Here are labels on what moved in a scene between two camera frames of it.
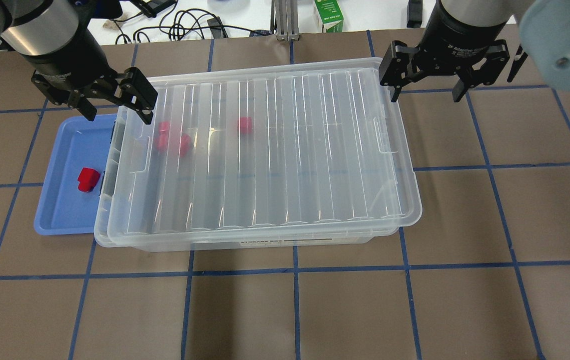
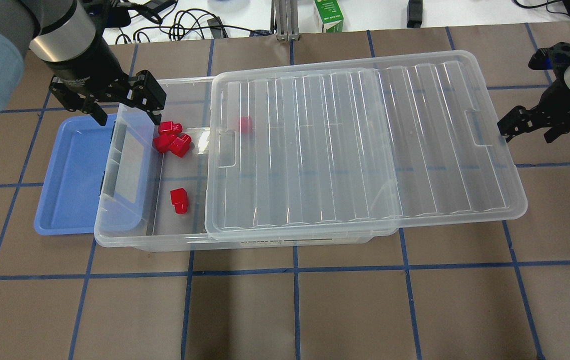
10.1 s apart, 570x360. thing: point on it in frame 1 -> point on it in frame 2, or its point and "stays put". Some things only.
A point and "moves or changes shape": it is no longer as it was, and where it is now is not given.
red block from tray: x=88 y=178 -> x=179 y=199
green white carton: x=329 y=15 stays put
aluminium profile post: x=286 y=20 stays put
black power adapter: x=414 y=13 stays put
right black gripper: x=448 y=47 -> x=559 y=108
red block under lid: x=246 y=125 stays put
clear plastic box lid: x=314 y=146 moves or changes shape
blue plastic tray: x=64 y=208 stays put
